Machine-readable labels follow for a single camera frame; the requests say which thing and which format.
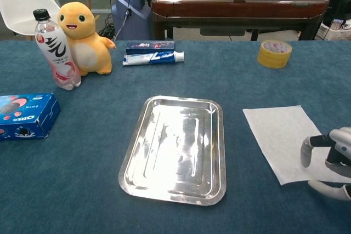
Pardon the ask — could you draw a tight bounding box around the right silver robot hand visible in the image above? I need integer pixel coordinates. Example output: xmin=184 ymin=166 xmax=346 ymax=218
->
xmin=300 ymin=127 xmax=351 ymax=201

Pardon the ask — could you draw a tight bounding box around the white paper towel sheet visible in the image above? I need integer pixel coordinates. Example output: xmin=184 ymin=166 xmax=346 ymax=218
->
xmin=242 ymin=105 xmax=351 ymax=186

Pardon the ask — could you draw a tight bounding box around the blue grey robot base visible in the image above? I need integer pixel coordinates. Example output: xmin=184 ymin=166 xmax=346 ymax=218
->
xmin=111 ymin=0 xmax=153 ymax=41

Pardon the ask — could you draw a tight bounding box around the silver metal tray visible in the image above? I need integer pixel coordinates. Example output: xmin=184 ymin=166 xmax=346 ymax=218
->
xmin=118 ymin=95 xmax=227 ymax=207

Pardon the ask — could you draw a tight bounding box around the yellow tape roll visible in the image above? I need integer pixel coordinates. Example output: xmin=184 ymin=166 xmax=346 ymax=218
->
xmin=257 ymin=39 xmax=293 ymax=69

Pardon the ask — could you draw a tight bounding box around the blue table mat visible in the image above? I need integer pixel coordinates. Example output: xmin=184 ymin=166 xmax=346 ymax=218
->
xmin=0 ymin=39 xmax=351 ymax=234

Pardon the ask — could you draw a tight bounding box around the brown mahjong table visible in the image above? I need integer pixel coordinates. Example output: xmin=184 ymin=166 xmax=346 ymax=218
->
xmin=150 ymin=0 xmax=330 ymax=42

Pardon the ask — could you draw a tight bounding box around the white blue toothpaste tube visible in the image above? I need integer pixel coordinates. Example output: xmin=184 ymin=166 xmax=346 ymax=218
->
xmin=122 ymin=50 xmax=185 ymax=67

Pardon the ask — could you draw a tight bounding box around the dark blue toothpaste box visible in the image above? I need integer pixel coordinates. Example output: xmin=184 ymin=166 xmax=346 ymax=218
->
xmin=125 ymin=41 xmax=176 ymax=55

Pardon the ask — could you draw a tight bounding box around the yellow plush dinosaur toy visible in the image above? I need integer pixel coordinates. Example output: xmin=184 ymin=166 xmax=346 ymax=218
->
xmin=56 ymin=1 xmax=117 ymax=76

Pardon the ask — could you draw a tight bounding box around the clear drink bottle pink label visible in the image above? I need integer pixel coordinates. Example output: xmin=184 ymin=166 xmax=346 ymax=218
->
xmin=32 ymin=8 xmax=82 ymax=91

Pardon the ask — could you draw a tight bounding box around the blue Oreo cookie box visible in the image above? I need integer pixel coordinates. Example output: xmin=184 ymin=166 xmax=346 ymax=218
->
xmin=0 ymin=93 xmax=61 ymax=141

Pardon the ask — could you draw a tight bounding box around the black floor cable bundle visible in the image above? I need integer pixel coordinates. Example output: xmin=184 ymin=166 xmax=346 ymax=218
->
xmin=97 ymin=12 xmax=117 ymax=40

